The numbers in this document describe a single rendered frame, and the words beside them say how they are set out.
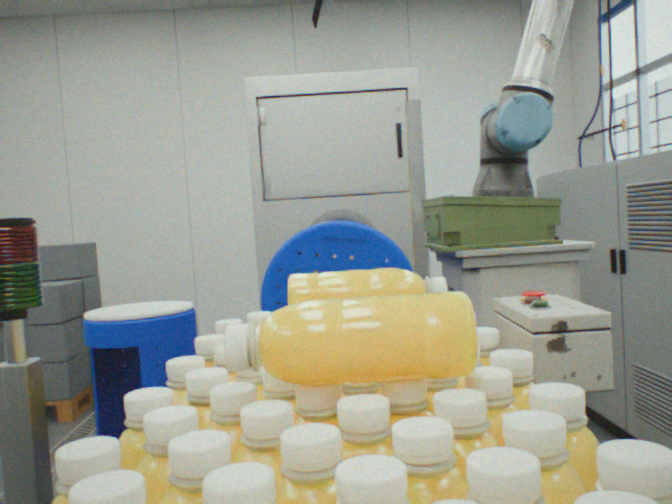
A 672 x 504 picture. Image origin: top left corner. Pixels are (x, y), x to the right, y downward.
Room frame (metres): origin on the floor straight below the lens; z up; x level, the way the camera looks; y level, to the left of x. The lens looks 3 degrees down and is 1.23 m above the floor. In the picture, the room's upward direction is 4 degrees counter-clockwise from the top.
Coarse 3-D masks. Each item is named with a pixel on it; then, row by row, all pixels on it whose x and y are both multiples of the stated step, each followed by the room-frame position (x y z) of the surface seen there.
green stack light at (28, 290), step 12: (12, 264) 0.67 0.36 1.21; (24, 264) 0.67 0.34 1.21; (36, 264) 0.69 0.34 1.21; (0, 276) 0.66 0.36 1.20; (12, 276) 0.67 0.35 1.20; (24, 276) 0.67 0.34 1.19; (36, 276) 0.69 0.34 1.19; (0, 288) 0.66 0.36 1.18; (12, 288) 0.66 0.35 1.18; (24, 288) 0.67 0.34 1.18; (36, 288) 0.69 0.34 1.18; (0, 300) 0.66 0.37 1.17; (12, 300) 0.66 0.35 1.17; (24, 300) 0.67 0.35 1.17; (36, 300) 0.69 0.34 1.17
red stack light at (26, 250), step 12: (0, 228) 0.66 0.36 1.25; (12, 228) 0.67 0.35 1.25; (24, 228) 0.68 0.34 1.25; (36, 228) 0.70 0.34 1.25; (0, 240) 0.66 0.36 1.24; (12, 240) 0.67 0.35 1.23; (24, 240) 0.68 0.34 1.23; (36, 240) 0.70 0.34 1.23; (0, 252) 0.66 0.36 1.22; (12, 252) 0.67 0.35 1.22; (24, 252) 0.68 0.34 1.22; (36, 252) 0.69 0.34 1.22; (0, 264) 0.66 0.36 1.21
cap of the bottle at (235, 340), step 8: (232, 328) 0.50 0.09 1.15; (240, 328) 0.50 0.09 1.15; (224, 336) 0.50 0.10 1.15; (232, 336) 0.50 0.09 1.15; (240, 336) 0.50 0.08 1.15; (224, 344) 0.49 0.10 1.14; (232, 344) 0.49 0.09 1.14; (240, 344) 0.49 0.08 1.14; (224, 352) 0.49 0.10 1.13; (232, 352) 0.49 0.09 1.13; (240, 352) 0.49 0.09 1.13; (232, 360) 0.49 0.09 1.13; (240, 360) 0.49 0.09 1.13; (232, 368) 0.50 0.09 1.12; (240, 368) 0.50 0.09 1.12; (248, 368) 0.50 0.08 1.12
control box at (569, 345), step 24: (504, 312) 0.90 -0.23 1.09; (528, 312) 0.80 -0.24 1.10; (552, 312) 0.79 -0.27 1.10; (576, 312) 0.78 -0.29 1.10; (600, 312) 0.77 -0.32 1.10; (504, 336) 0.90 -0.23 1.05; (528, 336) 0.78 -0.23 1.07; (552, 336) 0.77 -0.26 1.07; (576, 336) 0.77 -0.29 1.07; (600, 336) 0.77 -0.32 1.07; (552, 360) 0.77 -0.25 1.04; (576, 360) 0.77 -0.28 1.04; (600, 360) 0.77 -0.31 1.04; (576, 384) 0.77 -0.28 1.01; (600, 384) 0.77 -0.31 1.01
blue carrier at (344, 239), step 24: (288, 240) 1.11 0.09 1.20; (312, 240) 1.11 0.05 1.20; (336, 240) 1.11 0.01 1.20; (360, 240) 1.11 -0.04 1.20; (384, 240) 1.11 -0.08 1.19; (288, 264) 1.11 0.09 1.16; (312, 264) 1.11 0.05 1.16; (336, 264) 1.11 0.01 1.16; (360, 264) 1.11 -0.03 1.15; (384, 264) 1.11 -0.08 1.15; (408, 264) 1.11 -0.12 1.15; (264, 288) 1.11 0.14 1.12
